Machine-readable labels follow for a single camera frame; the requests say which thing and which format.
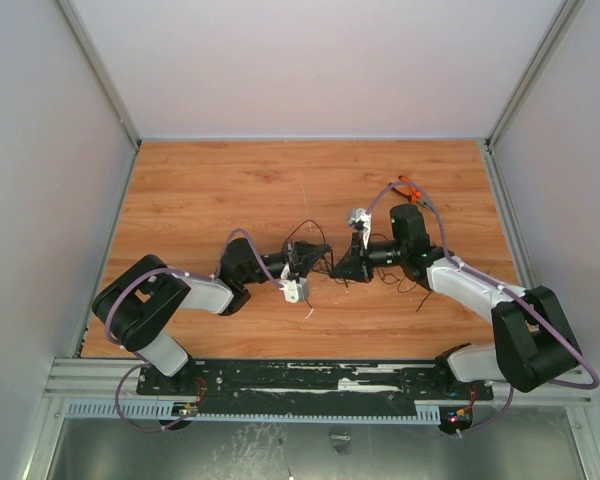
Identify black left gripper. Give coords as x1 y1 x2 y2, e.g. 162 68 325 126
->
243 240 330 285

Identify dark brown wire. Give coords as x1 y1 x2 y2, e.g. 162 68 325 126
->
314 264 356 291

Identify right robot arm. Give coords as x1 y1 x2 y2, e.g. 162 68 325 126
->
331 204 580 398

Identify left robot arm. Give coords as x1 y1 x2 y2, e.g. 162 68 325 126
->
91 237 332 395

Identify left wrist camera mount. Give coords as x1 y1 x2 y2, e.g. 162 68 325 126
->
279 277 310 304

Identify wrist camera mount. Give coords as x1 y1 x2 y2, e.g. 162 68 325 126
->
347 208 372 248
279 277 310 304

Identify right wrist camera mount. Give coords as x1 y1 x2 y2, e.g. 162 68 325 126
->
347 208 372 248

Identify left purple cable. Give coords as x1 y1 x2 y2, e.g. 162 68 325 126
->
104 228 291 434

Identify orange handled pliers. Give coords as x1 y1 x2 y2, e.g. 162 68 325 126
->
389 175 433 212

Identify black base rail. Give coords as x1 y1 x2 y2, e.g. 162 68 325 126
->
136 359 494 418

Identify grey slotted cable duct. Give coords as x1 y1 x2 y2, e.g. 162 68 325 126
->
63 399 441 426

